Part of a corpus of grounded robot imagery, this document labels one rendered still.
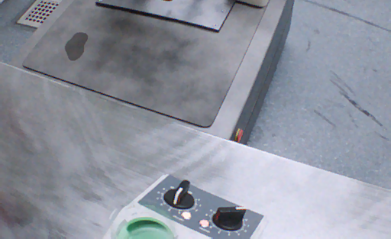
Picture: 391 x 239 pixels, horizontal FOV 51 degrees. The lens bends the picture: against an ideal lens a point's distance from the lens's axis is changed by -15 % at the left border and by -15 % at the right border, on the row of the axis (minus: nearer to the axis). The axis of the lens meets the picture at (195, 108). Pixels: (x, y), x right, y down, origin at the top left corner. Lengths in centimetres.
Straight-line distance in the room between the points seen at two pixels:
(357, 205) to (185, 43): 81
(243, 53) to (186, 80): 17
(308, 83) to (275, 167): 113
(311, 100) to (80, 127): 113
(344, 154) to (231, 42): 56
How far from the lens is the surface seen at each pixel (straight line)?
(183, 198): 48
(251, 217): 49
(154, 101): 112
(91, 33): 132
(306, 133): 154
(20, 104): 67
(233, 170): 56
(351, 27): 199
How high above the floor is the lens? 123
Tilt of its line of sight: 52 degrees down
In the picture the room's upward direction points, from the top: straight up
